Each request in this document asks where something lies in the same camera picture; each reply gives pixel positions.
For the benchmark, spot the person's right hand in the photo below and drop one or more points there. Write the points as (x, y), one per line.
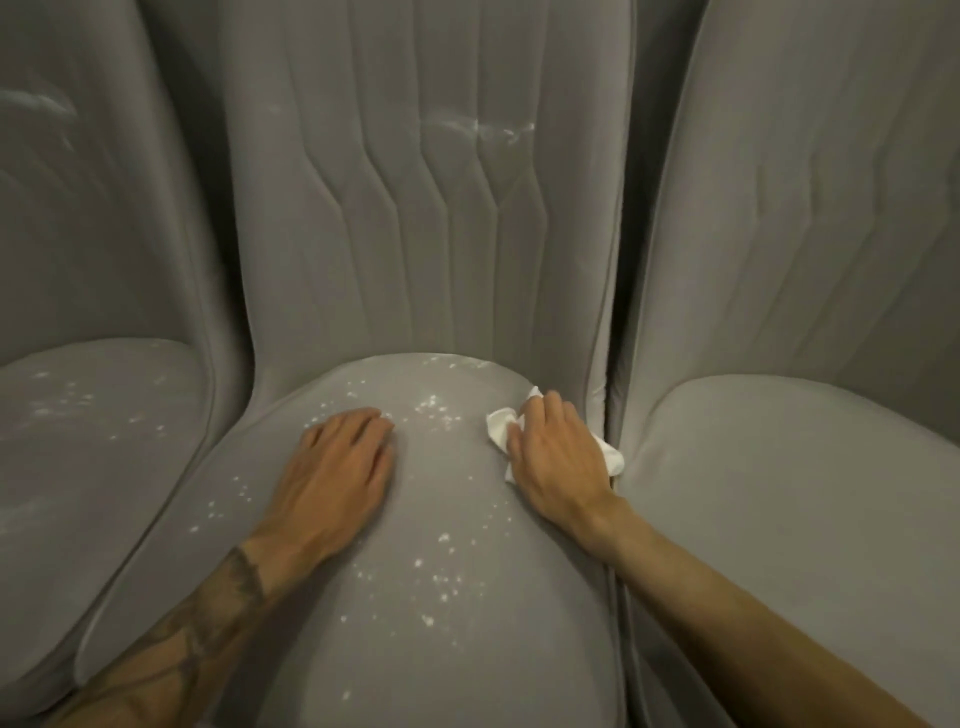
(562, 465)

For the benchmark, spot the person's left hand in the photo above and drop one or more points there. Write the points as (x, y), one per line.
(330, 487)

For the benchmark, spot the white cleaning cloth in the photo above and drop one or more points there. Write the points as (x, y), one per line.
(499, 424)

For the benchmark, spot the grey padded chair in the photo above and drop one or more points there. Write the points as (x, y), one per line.
(90, 262)
(787, 525)
(420, 225)

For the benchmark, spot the person's left forearm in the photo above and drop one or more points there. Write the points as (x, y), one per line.
(187, 645)

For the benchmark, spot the person's right forearm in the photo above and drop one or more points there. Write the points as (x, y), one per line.
(750, 637)

